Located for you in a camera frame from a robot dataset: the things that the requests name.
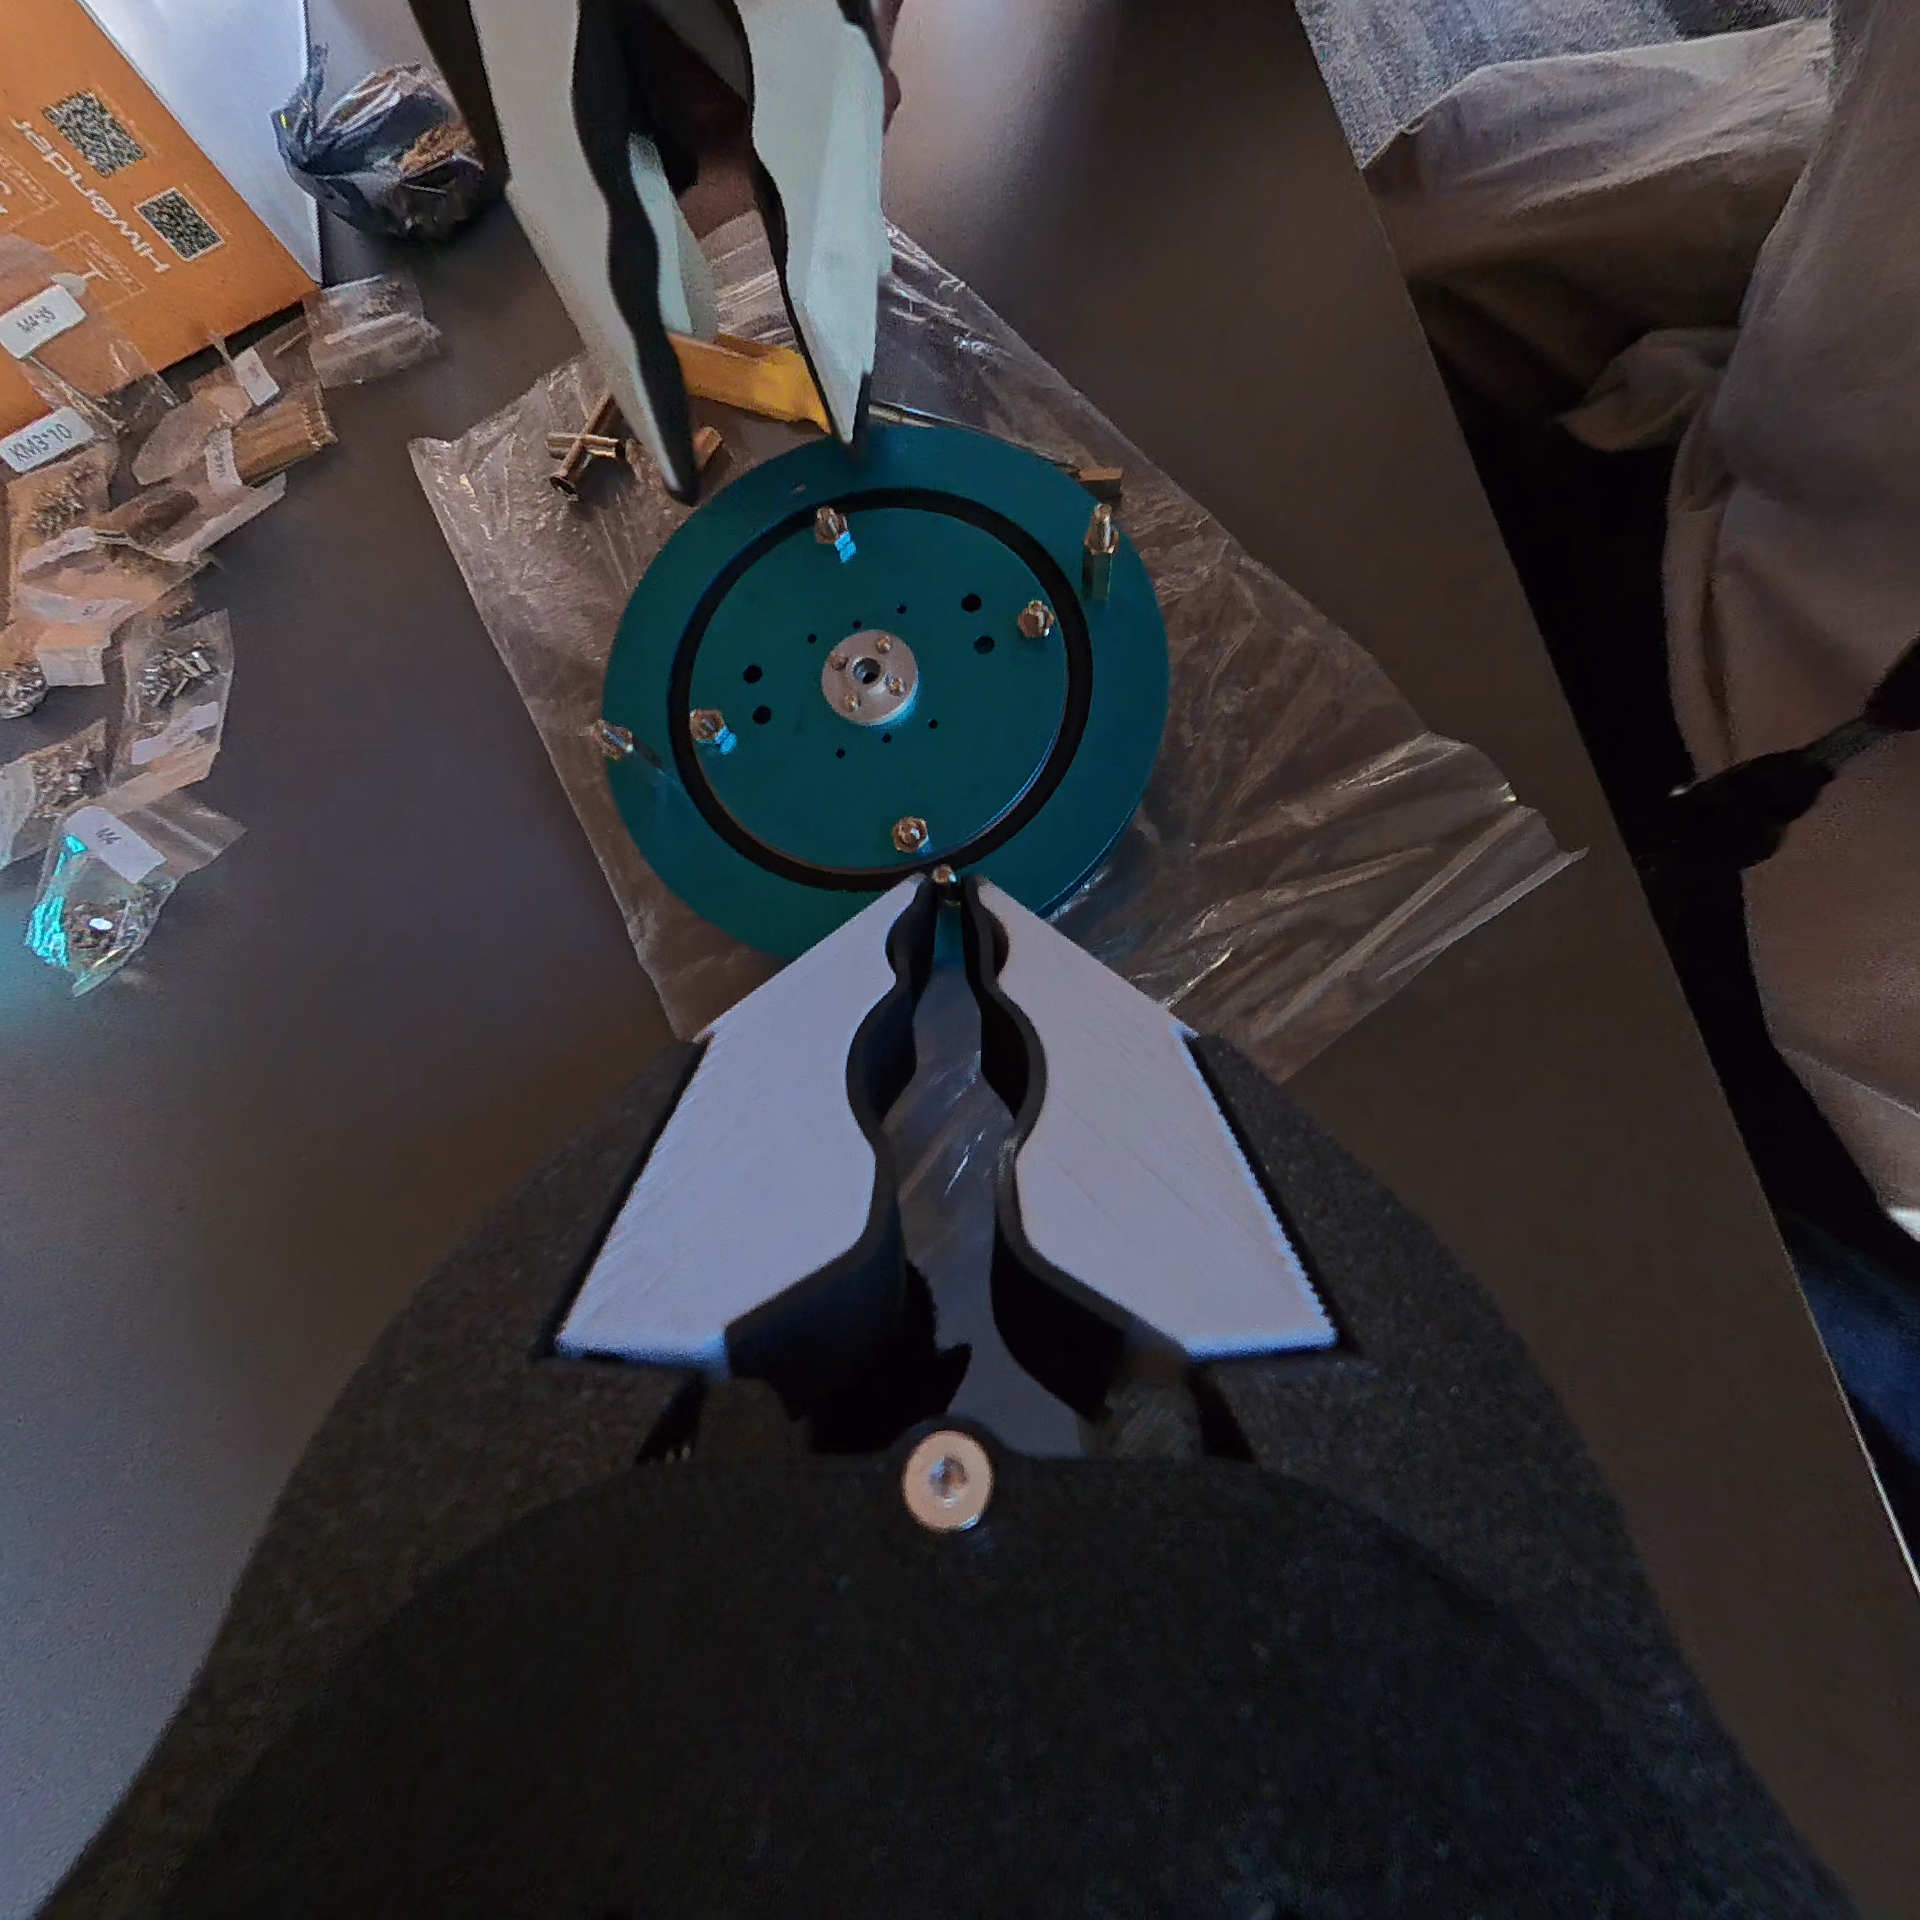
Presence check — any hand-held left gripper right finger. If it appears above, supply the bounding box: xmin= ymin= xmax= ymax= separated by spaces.
xmin=960 ymin=878 xmax=1342 ymax=1363

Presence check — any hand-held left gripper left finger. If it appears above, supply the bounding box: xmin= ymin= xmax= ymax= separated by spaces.
xmin=558 ymin=878 xmax=933 ymax=1367

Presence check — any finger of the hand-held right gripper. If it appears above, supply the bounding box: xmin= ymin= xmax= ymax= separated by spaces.
xmin=731 ymin=0 xmax=894 ymax=447
xmin=477 ymin=0 xmax=707 ymax=507

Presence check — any bundle of long bolts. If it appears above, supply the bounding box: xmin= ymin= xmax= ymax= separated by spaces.
xmin=546 ymin=392 xmax=725 ymax=494

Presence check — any blue metal turntable base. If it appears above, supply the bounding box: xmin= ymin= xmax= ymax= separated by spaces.
xmin=596 ymin=421 xmax=1172 ymax=958

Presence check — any grey desk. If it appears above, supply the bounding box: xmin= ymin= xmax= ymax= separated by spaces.
xmin=0 ymin=0 xmax=1920 ymax=1920

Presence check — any crumpled dark plastic bag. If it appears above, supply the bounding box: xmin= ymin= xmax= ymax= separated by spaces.
xmin=274 ymin=45 xmax=500 ymax=242

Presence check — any orange cardboard box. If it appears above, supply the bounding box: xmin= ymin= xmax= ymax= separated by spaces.
xmin=0 ymin=0 xmax=325 ymax=437

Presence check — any clear plastic bag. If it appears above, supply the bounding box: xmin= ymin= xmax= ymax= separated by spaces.
xmin=408 ymin=210 xmax=1587 ymax=1185

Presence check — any pile of small screw bags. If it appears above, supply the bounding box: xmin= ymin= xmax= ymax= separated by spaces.
xmin=0 ymin=270 xmax=444 ymax=994

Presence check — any person's torso in pale shirt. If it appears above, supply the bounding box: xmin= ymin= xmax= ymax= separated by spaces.
xmin=1362 ymin=0 xmax=1920 ymax=1248

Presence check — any yellow handled screwdriver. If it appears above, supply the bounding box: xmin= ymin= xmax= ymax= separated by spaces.
xmin=667 ymin=328 xmax=830 ymax=425

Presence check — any black lanyard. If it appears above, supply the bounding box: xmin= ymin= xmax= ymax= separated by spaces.
xmin=1635 ymin=645 xmax=1920 ymax=874

